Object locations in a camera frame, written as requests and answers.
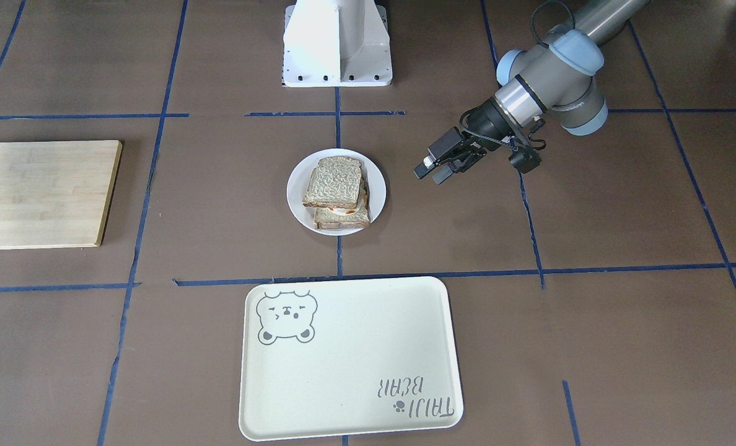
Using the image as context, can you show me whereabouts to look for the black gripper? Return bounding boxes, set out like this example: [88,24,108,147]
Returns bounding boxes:
[414,99,517,185]

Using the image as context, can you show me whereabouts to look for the white round plate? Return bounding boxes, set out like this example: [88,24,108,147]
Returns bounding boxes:
[286,149,386,236]

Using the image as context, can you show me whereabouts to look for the bread slice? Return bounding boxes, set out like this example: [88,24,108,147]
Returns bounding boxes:
[301,155,362,209]

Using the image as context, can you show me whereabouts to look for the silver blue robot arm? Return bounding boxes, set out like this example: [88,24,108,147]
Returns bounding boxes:
[414,1,647,184]

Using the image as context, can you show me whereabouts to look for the fried egg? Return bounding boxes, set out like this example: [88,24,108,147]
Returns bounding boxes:
[328,180,368,216]

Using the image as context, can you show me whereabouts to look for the bottom toast slice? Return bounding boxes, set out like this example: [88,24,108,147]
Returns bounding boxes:
[313,200,371,229]

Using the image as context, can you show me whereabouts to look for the cream bear tray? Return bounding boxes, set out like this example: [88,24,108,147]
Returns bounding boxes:
[238,276,464,442]

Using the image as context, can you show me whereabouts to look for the bamboo cutting board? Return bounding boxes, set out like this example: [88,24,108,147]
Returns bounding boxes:
[0,139,123,250]

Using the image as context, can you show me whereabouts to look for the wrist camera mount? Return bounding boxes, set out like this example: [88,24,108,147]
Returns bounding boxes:
[509,116,547,174]

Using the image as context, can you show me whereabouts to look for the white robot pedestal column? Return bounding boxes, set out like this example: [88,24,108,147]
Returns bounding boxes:
[281,1,393,88]

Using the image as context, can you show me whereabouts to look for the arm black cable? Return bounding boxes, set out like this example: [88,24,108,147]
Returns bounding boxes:
[531,0,576,44]

